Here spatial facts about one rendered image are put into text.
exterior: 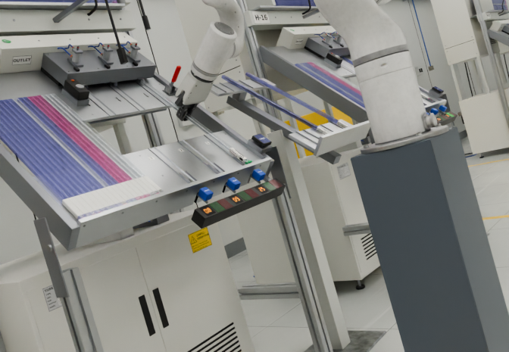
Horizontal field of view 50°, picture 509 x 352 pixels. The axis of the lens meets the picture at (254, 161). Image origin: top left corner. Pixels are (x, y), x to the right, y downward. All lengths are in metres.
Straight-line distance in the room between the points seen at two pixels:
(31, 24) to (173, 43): 2.50
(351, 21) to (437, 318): 0.64
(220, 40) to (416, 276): 0.82
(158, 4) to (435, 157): 3.43
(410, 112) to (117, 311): 0.97
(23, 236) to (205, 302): 1.70
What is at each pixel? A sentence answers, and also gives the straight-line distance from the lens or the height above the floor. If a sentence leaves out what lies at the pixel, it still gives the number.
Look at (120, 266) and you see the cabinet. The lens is 1.63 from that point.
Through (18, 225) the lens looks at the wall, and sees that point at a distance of 3.30.
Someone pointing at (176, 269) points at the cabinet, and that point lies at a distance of 1.75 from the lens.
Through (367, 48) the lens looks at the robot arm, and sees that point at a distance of 1.17.
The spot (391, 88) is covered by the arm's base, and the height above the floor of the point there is 0.82.
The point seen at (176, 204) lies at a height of 0.69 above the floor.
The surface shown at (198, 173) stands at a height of 0.75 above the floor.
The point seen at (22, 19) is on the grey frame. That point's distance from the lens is 1.86.
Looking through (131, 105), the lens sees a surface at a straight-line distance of 1.72.
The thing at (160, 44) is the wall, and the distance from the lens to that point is 4.18.
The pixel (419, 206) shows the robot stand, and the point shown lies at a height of 0.57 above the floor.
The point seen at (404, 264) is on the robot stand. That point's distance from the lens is 1.20.
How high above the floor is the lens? 0.79
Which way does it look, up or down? 2 degrees down
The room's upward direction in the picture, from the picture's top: 16 degrees counter-clockwise
